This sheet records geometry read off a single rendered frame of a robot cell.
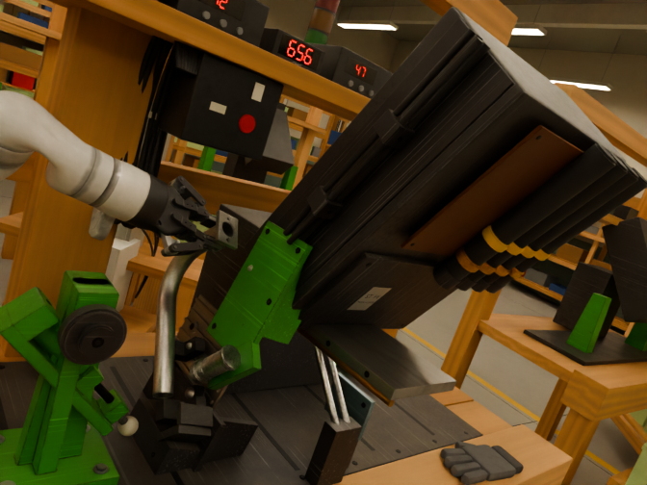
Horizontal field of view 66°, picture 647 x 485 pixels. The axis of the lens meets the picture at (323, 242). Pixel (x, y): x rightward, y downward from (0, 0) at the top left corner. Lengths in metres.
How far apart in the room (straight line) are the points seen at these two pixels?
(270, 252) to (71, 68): 0.44
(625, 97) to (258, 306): 10.09
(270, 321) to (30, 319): 0.31
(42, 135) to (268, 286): 0.36
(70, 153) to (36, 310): 0.19
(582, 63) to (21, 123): 10.89
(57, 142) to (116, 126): 0.32
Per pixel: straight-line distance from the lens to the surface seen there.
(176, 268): 0.86
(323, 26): 1.19
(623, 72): 10.84
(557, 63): 11.47
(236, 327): 0.80
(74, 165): 0.68
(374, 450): 1.05
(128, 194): 0.70
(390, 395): 0.75
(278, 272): 0.77
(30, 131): 0.65
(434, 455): 1.13
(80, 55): 0.95
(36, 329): 0.67
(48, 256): 1.01
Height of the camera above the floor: 1.42
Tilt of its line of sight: 11 degrees down
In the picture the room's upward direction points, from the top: 19 degrees clockwise
